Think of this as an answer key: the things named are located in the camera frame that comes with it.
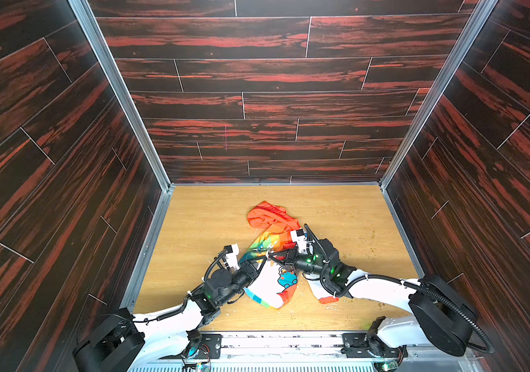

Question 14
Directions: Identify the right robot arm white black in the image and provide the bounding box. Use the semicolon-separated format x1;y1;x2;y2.
268;237;495;357

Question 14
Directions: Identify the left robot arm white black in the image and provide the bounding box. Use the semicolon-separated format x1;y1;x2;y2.
73;256;267;371

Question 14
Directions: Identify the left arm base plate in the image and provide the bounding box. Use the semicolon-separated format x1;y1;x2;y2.
178;333;223;360

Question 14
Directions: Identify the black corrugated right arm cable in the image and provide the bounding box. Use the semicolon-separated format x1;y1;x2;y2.
303;224;496;355

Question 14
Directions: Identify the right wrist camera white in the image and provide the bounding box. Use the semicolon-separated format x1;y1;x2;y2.
291;229;310;254

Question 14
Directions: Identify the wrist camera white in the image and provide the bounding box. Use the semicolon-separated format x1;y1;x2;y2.
291;229;310;254
225;243;239;271

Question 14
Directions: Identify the colourful rainbow kids jacket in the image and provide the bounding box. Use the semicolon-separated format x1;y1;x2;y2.
240;201;339;309

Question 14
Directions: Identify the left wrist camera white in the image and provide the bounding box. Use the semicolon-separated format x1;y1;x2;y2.
225;243;239;271

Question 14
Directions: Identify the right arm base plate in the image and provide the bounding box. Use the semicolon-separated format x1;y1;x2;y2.
341;316;408;361

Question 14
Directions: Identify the aluminium front rail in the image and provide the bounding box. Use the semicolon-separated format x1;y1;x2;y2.
127;331;483;371

